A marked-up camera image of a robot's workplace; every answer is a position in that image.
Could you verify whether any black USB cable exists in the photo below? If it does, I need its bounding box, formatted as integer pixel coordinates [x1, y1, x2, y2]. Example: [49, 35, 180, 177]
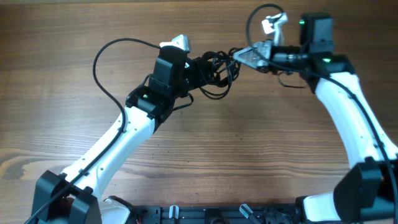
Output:
[198, 48, 243, 101]

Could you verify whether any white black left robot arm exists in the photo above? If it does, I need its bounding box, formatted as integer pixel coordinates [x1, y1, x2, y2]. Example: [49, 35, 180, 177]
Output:
[27, 45, 219, 223]

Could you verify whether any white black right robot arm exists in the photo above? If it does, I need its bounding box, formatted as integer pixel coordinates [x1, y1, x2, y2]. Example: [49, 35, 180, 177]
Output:
[233, 12, 397, 223]

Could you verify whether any black right camera cable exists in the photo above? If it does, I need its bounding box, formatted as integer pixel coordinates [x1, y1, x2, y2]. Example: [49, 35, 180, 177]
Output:
[245, 3, 398, 224]

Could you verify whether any black camera cable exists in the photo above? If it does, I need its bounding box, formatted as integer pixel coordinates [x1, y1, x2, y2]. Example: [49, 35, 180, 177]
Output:
[23, 37, 162, 224]
[245, 3, 398, 224]

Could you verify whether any black left camera cable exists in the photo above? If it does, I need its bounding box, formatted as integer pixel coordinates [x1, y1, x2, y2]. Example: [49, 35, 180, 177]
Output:
[23, 37, 162, 224]

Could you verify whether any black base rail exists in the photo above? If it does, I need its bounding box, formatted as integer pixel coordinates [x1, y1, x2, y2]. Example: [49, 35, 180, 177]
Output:
[130, 203, 300, 224]

